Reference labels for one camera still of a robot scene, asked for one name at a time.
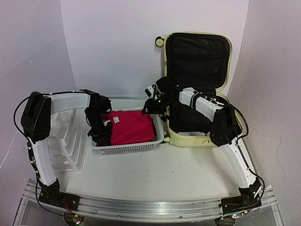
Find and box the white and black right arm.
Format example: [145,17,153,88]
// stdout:
[143,84,265,214]

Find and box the white plastic drawer organizer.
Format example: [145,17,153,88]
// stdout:
[47,110,87,174]

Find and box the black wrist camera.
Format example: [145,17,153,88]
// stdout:
[156,77,176,93]
[93,94,112,114]

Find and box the magenta pink garment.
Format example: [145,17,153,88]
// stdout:
[104,110,155,145]

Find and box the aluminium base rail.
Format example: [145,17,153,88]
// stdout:
[13,179,283,226]

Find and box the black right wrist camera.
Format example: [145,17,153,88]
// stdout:
[156,77,176,93]

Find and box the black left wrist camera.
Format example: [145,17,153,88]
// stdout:
[93,94,112,114]

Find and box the pale yellow hard-shell suitcase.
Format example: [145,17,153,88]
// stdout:
[155,32,243,146]

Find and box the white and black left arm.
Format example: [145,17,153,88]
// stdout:
[17,89,112,210]

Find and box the white perforated plastic basket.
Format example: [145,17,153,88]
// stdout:
[89,108,164,155]

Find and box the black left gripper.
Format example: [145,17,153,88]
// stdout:
[85,109,112,148]

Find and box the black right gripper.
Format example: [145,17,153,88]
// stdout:
[143,94,174,114]

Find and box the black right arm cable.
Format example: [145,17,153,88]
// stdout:
[231,105,265,203]

